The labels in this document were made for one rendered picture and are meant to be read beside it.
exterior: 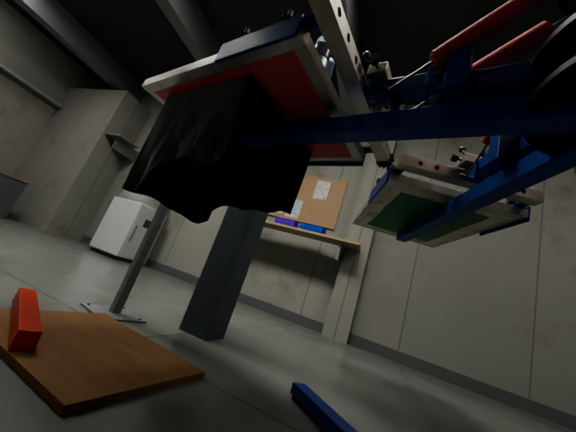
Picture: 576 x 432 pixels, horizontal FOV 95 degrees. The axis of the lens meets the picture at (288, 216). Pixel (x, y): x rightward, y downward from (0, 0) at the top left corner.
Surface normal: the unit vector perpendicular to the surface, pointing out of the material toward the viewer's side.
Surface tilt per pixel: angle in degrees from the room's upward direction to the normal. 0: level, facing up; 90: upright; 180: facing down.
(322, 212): 90
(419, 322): 90
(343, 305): 90
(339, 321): 90
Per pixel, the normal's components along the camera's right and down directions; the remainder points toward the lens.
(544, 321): -0.28, -0.35
